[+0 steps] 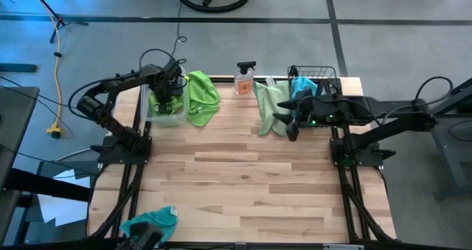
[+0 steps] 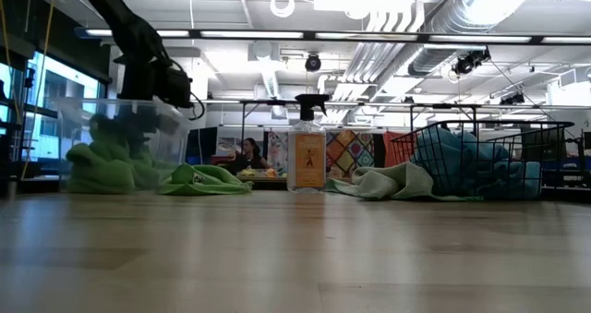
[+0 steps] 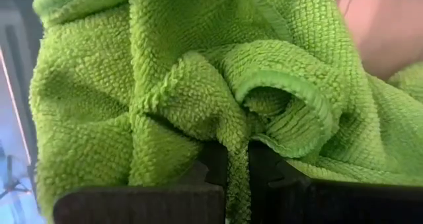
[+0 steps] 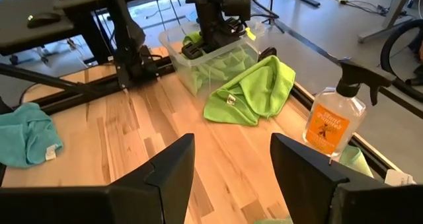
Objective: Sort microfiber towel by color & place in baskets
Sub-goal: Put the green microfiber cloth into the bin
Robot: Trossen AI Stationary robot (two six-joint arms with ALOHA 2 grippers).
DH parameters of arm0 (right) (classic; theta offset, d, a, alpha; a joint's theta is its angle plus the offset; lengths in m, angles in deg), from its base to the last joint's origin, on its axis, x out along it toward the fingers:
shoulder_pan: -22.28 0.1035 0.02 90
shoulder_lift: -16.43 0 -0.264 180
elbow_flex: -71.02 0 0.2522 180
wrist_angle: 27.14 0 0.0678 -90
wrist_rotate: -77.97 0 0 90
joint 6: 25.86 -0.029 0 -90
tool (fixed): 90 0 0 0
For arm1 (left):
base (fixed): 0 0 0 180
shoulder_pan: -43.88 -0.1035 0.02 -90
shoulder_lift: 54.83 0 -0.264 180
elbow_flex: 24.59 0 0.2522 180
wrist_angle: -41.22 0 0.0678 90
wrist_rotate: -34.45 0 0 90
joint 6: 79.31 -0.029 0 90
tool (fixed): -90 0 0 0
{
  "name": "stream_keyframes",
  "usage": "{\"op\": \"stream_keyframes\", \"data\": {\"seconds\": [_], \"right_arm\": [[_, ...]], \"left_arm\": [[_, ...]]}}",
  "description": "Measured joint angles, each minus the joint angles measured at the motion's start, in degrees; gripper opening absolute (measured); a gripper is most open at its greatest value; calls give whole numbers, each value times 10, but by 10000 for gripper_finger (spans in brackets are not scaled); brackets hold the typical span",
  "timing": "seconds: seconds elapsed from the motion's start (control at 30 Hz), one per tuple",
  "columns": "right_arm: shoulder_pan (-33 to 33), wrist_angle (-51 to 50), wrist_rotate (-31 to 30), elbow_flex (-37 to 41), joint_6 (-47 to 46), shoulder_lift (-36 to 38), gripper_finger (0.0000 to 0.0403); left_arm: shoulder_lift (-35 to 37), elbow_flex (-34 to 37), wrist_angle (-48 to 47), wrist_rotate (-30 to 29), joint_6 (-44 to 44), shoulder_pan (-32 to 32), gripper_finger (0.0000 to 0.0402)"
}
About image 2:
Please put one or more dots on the black monitor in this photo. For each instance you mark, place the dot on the black monitor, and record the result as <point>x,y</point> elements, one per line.
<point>201,144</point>

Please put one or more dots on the person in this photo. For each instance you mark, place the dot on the person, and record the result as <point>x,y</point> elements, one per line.
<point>249,156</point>

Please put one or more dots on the black overhead LED light bar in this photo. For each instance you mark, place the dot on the black overhead LED light bar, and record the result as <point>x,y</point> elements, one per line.
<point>323,34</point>

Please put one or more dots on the black background workstation frame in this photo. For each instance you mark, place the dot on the black background workstation frame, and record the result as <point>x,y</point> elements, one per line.
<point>258,102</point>

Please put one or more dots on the colourful patchwork quilt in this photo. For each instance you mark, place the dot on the colourful patchwork quilt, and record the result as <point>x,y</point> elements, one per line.
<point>351,153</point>

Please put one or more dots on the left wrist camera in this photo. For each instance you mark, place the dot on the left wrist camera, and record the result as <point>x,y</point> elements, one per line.
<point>174,87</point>

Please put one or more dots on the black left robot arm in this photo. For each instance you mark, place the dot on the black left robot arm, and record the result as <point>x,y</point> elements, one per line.
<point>120,17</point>

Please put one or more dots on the white ceiling pipe bundle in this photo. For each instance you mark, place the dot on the white ceiling pipe bundle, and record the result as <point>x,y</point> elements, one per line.
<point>374,59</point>

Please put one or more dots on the clear plastic bin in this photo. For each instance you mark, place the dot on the clear plastic bin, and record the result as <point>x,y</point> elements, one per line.
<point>177,128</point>

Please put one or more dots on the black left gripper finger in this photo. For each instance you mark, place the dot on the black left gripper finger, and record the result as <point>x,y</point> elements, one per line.
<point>136,135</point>

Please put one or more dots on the round silver ventilation duct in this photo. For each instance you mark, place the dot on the round silver ventilation duct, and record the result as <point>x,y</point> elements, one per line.
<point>461,17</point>

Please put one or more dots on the clear spray bottle orange label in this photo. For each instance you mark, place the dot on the clear spray bottle orange label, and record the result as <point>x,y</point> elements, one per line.
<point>308,160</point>

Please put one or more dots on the orange cloth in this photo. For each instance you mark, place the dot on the orange cloth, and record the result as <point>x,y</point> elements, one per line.
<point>392,151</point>

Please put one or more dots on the pale green microfiber towel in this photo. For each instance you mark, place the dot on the pale green microfiber towel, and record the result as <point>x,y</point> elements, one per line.
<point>392,184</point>

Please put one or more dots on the black ceiling spotlight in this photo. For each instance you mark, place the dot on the black ceiling spotlight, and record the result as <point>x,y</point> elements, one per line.
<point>512,99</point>
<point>313,63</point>
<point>471,61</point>

